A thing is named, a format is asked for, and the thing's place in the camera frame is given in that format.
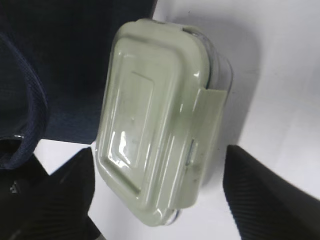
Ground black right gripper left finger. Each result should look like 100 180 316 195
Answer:
0 147 101 240

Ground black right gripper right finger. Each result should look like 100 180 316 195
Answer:
222 145 320 240

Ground dark blue insulated lunch bag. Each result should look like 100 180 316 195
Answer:
0 0 156 170

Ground green lidded glass food container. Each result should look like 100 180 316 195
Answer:
95 19 234 227

